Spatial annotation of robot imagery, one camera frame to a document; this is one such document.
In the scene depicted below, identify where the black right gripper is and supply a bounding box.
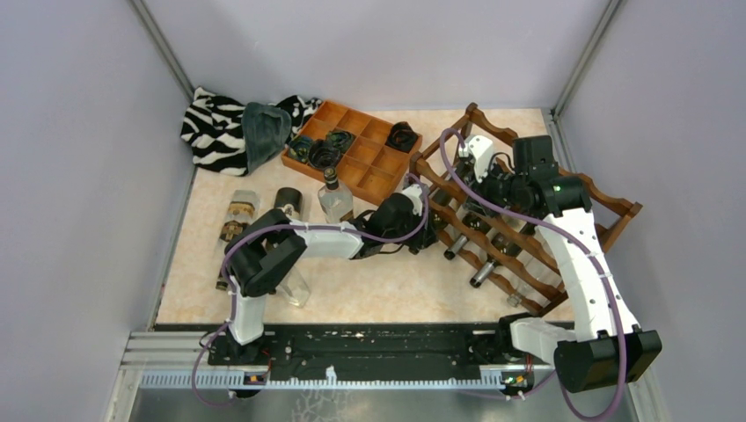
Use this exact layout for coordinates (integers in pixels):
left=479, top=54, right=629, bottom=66
left=463, top=158, right=526, bottom=219

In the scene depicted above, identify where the dark wine bottle back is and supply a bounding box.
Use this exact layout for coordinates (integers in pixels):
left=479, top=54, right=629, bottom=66
left=429, top=189, right=457, bottom=233

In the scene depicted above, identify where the dark wine bottle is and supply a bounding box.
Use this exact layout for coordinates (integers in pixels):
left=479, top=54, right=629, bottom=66
left=429, top=189, right=457, bottom=233
left=442, top=212, right=496, bottom=261
left=273, top=186, right=304, bottom=220

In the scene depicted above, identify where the dark wine bottle front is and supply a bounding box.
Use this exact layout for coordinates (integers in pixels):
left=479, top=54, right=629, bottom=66
left=442, top=212, right=496, bottom=261

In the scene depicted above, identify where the wooden wine rack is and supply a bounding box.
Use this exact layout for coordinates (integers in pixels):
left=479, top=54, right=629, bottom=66
left=409, top=103, right=642, bottom=317

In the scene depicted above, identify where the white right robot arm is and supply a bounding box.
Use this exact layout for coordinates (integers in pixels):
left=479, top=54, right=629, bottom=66
left=458, top=135, right=662, bottom=393

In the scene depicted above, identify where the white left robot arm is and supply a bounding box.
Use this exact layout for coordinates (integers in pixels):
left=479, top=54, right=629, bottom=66
left=221, top=186, right=430, bottom=364

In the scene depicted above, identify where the standing clear bottle black cap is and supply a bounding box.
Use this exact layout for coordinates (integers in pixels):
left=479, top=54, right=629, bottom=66
left=318, top=167, right=354, bottom=223

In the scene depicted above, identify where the dark wine bottle lying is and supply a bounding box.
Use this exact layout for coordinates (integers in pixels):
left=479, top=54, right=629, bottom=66
left=273, top=186, right=304, bottom=220

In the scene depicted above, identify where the small clear glass bottle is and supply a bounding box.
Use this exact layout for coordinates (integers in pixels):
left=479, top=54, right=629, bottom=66
left=278, top=267, right=311, bottom=308

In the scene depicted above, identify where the clear liquor bottle gold label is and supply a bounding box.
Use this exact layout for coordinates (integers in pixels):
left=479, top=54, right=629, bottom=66
left=213, top=190, right=260, bottom=291

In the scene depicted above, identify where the black rolled item right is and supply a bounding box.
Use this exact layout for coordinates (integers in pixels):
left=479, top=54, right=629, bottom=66
left=385, top=121, right=419, bottom=153

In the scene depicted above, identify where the orange wooden compartment tray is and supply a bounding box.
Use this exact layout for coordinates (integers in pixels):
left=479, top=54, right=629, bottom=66
left=281, top=100, right=421, bottom=205

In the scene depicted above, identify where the zebra striped cloth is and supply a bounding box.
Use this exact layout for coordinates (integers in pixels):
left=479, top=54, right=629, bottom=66
left=180, top=86, right=323, bottom=177

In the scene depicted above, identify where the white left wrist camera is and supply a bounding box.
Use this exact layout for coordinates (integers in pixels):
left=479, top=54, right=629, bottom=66
left=400, top=183, right=428, bottom=216

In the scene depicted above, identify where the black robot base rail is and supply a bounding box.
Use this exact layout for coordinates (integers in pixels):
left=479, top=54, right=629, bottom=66
left=123, top=323, right=551, bottom=395

